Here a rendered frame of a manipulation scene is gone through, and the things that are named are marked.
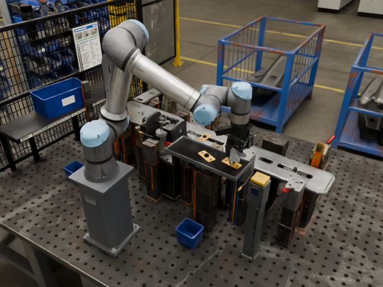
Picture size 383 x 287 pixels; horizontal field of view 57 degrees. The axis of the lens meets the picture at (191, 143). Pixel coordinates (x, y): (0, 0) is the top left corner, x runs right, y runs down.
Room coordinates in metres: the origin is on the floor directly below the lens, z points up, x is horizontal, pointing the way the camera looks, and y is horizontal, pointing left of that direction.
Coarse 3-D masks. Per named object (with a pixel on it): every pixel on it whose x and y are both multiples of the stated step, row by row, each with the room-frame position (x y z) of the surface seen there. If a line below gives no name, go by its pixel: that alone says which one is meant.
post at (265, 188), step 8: (248, 184) 1.13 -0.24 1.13; (256, 184) 1.11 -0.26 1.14; (264, 184) 1.11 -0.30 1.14; (248, 192) 1.12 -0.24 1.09; (264, 192) 1.10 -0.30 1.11; (248, 200) 1.12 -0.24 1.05; (256, 200) 1.10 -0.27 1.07; (264, 200) 1.11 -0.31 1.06; (248, 208) 1.12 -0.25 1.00; (256, 208) 1.10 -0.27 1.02; (264, 208) 1.14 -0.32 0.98; (248, 216) 1.12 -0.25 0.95; (256, 216) 1.10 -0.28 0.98; (248, 224) 1.12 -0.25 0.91; (256, 224) 1.10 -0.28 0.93; (248, 232) 1.11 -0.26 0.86; (256, 232) 1.09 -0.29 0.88; (248, 240) 1.11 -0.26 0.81; (256, 240) 1.11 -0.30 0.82; (248, 248) 1.11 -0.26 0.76; (256, 248) 1.12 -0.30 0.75; (248, 256) 1.10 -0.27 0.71; (256, 256) 1.11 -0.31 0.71
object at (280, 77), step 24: (264, 24) 4.60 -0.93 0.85; (312, 24) 4.30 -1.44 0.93; (264, 48) 3.39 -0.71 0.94; (240, 72) 4.15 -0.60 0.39; (264, 72) 3.90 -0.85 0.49; (288, 72) 3.24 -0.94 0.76; (312, 72) 4.22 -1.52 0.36; (264, 96) 3.95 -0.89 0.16; (288, 96) 3.93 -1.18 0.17; (264, 120) 3.33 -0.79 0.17
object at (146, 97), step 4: (152, 88) 2.34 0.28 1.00; (144, 92) 2.28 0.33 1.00; (148, 92) 2.28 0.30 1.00; (152, 92) 2.28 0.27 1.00; (156, 92) 2.28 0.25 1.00; (160, 92) 2.28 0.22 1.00; (140, 96) 2.21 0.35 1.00; (144, 96) 2.21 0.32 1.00; (148, 96) 2.21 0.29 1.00; (152, 96) 2.21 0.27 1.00; (156, 96) 2.23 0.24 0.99; (136, 100) 2.15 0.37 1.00; (144, 100) 2.15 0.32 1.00; (148, 100) 2.16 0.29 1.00
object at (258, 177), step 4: (256, 172) 1.17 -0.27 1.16; (256, 176) 1.14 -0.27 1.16; (260, 176) 1.14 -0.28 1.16; (264, 176) 1.14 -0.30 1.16; (268, 176) 1.14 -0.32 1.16; (252, 180) 1.12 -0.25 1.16; (256, 180) 1.12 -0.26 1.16; (260, 180) 1.12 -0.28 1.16; (264, 180) 1.12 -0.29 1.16; (260, 184) 1.10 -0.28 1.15
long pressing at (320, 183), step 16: (144, 112) 1.99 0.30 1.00; (192, 128) 1.79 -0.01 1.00; (208, 144) 1.62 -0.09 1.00; (224, 144) 1.62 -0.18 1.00; (256, 160) 1.47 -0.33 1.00; (272, 160) 1.47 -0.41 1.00; (288, 160) 1.47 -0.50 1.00; (272, 176) 1.35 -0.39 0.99; (288, 176) 1.34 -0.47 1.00; (320, 176) 1.34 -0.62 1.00; (320, 192) 1.22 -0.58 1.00
